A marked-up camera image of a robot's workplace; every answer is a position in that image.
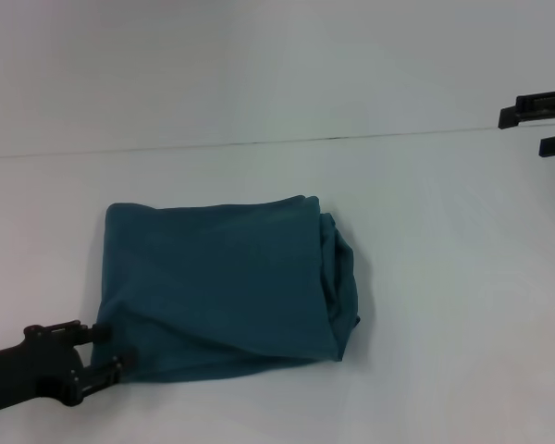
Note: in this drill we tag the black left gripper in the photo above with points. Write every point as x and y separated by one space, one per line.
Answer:
28 374

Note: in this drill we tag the teal blue t-shirt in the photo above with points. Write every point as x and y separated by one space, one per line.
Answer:
226 287

